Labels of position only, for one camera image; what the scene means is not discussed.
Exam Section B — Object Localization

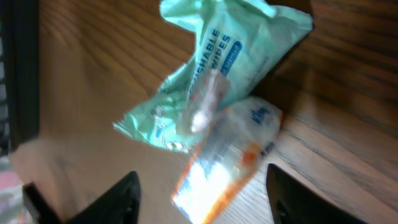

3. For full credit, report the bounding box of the dark grey plastic basket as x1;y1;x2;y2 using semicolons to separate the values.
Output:
1;0;40;156

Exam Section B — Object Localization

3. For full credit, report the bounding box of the teal snack wrapper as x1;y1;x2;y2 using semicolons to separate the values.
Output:
114;0;313;152

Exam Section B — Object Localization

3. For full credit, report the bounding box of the orange white snack packet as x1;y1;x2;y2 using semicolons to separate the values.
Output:
172;96;283;223

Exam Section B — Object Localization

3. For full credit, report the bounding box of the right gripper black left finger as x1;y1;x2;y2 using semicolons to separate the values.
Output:
67;171;141;224

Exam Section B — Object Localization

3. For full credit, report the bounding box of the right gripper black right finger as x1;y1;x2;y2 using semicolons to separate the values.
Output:
266;164;363;224

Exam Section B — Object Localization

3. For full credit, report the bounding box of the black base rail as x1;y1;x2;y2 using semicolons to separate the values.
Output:
22;183;61;224

